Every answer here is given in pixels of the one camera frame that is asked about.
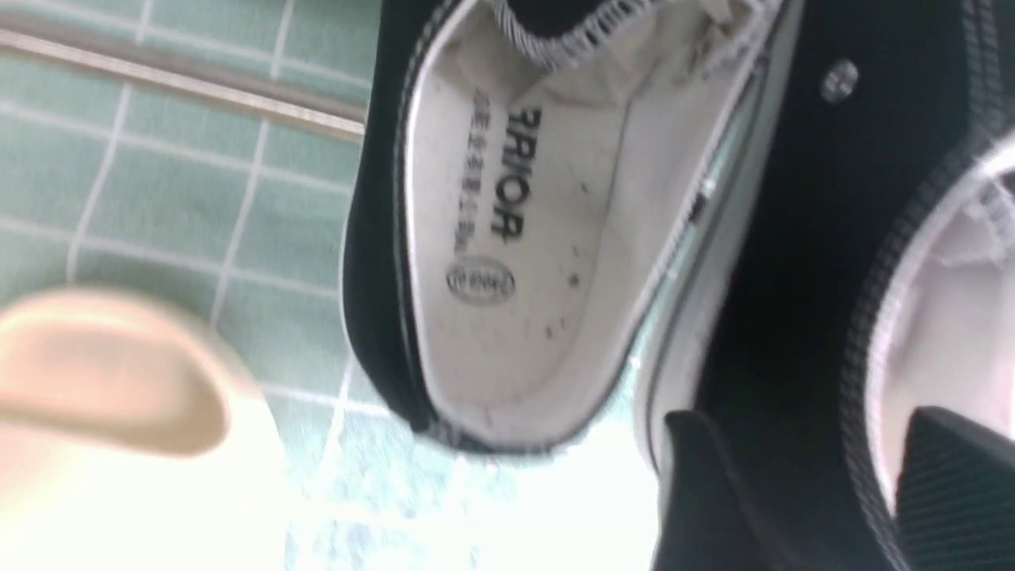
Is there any black canvas sneaker on cloth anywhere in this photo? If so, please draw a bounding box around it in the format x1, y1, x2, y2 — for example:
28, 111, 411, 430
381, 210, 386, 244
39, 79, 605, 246
634, 0, 1015, 571

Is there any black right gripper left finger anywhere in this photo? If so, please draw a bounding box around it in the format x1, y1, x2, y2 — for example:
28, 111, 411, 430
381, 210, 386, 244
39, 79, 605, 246
650, 411, 794, 570

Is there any green checked tablecloth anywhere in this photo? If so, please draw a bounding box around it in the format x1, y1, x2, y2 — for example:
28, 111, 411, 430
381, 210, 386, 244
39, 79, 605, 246
1, 1, 656, 570

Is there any cream slide right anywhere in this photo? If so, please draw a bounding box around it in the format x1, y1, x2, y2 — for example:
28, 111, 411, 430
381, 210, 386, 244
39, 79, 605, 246
1, 288, 289, 570

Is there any black canvas sneaker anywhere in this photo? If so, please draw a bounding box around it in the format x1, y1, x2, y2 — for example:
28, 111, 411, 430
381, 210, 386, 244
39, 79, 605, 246
634, 0, 1015, 571
342, 1, 802, 455

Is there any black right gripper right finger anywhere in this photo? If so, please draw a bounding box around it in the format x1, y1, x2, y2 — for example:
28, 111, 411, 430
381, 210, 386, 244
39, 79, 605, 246
896, 406, 1014, 570

